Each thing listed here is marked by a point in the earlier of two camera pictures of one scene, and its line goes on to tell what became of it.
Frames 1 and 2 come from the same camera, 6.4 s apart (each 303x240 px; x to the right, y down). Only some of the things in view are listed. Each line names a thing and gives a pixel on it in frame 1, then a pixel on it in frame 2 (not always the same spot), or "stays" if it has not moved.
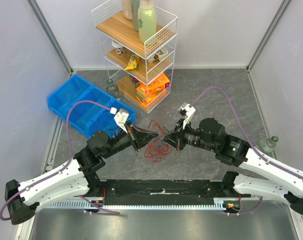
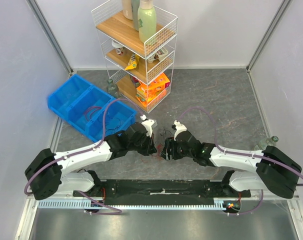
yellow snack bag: (133, 62) stays
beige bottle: (127, 9) stays
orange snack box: (145, 93) stays
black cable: (165, 130) → (100, 121)
